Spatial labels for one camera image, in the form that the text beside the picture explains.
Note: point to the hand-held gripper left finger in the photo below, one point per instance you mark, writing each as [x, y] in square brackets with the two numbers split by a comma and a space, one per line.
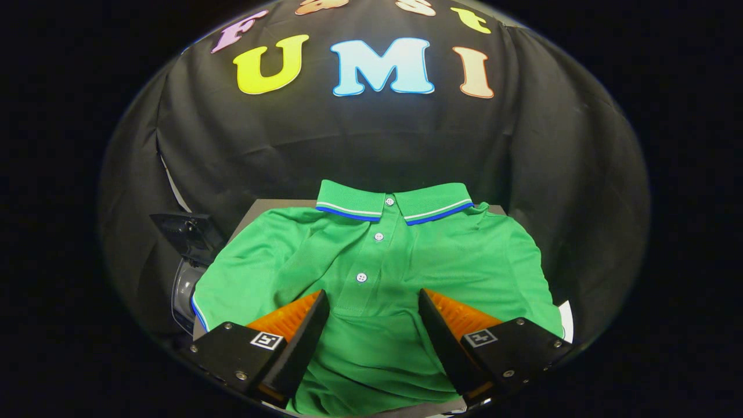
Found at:
[302, 342]

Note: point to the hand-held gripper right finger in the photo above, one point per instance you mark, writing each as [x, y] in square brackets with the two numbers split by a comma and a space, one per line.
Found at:
[444, 342]

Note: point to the green polo shirt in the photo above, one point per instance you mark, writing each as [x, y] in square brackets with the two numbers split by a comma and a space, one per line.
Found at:
[377, 348]

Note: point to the dark washing machine lid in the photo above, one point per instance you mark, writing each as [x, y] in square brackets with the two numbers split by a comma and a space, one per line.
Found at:
[188, 235]

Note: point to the beige cabinet with dark top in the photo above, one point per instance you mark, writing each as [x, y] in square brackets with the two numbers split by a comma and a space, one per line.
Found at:
[273, 204]

